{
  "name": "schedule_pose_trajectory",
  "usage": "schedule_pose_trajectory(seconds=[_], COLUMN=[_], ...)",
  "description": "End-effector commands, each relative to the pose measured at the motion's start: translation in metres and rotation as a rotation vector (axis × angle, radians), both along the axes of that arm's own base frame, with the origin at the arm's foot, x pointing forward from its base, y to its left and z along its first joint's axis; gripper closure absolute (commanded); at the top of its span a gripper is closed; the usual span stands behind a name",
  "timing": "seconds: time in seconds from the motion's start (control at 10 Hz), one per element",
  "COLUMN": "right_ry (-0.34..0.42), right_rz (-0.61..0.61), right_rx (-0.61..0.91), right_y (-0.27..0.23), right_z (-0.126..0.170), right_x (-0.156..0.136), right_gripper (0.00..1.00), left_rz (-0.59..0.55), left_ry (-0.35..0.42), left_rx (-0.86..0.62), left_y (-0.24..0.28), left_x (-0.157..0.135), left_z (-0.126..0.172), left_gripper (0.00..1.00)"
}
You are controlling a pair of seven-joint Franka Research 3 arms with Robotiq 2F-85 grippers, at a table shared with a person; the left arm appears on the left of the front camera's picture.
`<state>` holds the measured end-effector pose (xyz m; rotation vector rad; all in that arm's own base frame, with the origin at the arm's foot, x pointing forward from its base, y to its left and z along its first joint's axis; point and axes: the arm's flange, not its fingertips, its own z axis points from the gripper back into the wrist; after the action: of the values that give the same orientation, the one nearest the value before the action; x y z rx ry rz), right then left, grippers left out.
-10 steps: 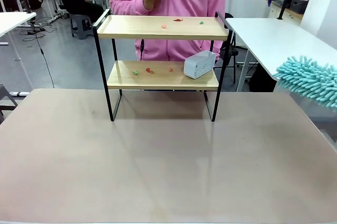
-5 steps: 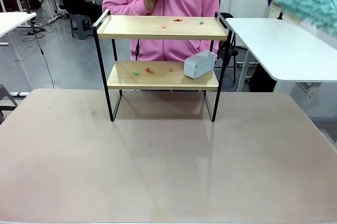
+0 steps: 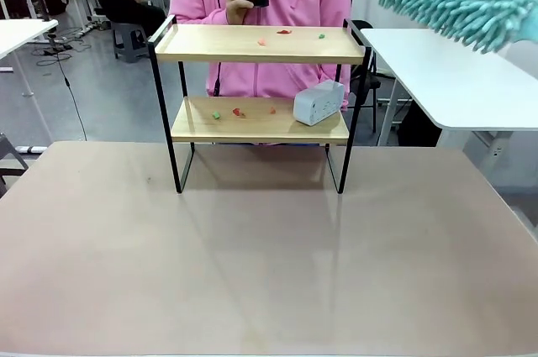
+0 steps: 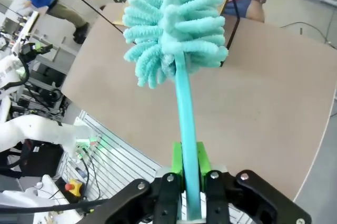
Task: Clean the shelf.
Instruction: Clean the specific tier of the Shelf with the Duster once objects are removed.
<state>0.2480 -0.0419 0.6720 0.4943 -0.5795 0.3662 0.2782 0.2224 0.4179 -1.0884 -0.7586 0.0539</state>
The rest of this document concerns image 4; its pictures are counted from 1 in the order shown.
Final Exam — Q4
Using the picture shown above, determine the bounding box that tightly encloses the yellow emergency stop button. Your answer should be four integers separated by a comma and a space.
65, 178, 84, 197

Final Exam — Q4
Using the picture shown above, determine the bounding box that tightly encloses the thick black cable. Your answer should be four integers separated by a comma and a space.
0, 198, 113, 216

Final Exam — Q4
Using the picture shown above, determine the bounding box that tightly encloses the black floor cable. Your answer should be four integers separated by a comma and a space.
279, 21, 337, 50

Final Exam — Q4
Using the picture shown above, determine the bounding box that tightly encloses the thin black base cable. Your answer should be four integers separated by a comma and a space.
78, 151, 102, 201

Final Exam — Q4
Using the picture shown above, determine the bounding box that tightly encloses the black controller box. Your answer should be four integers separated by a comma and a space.
20, 140, 64, 178

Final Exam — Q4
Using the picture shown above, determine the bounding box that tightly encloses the aluminium frame workbench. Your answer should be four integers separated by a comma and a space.
26, 36, 81, 77

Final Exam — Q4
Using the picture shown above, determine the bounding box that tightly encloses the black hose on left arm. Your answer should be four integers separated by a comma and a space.
0, 54, 30, 92

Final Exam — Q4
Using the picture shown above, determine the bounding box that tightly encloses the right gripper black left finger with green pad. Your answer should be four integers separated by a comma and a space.
105, 142, 184, 224

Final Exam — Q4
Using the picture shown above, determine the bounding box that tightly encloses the slotted aluminium base plate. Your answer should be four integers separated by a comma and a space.
60, 109, 164, 224

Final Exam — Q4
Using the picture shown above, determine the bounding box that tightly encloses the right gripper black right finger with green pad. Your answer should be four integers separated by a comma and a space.
196, 141, 313, 224

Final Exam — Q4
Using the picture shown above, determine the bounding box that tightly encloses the teal microfibre duster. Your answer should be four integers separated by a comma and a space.
122, 0, 229, 221

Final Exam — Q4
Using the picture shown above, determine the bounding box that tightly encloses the person's forearm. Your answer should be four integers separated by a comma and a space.
247, 0, 265, 23

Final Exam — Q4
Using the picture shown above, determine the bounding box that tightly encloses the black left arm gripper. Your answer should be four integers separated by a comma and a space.
18, 44, 38, 62

